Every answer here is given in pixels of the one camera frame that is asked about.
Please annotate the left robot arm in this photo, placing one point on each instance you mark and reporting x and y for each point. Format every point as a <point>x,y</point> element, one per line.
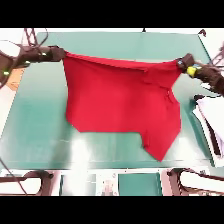
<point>31,56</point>

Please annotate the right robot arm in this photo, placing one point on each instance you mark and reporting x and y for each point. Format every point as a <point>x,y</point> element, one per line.
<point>210,75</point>

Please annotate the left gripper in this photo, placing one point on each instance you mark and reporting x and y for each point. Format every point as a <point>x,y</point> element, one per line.
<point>57,53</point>

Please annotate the red T-shirt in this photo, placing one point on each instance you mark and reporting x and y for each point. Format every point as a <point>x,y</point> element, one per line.
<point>121,100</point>

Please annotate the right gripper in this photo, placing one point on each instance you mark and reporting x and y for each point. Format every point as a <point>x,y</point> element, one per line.
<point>186,62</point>

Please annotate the white garment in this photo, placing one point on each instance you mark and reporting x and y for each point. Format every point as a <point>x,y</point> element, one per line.
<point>213,113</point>

